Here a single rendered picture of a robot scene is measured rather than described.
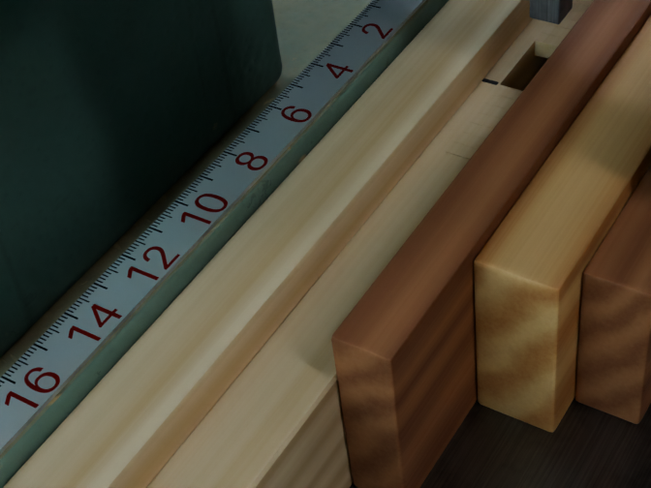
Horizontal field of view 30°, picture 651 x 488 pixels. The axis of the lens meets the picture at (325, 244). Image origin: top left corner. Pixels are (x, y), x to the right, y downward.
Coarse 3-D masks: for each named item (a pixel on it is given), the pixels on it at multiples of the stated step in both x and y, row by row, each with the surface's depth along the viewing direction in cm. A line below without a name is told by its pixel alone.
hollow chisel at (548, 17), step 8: (536, 0) 33; (544, 0) 33; (552, 0) 33; (560, 0) 33; (568, 0) 33; (536, 8) 33; (544, 8) 33; (552, 8) 33; (560, 8) 33; (568, 8) 33; (536, 16) 33; (544, 16) 33; (552, 16) 33; (560, 16) 33
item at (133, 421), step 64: (512, 0) 34; (448, 64) 32; (384, 128) 31; (320, 192) 29; (384, 192) 30; (256, 256) 28; (320, 256) 28; (192, 320) 27; (256, 320) 27; (128, 384) 25; (192, 384) 25; (64, 448) 24; (128, 448) 24
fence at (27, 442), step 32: (448, 0) 35; (416, 32) 34; (384, 64) 33; (352, 96) 32; (320, 128) 31; (288, 160) 30; (256, 192) 29; (224, 224) 28; (192, 256) 27; (160, 288) 27; (128, 320) 26; (96, 352) 26; (96, 384) 26; (64, 416) 25; (32, 448) 24; (0, 480) 24
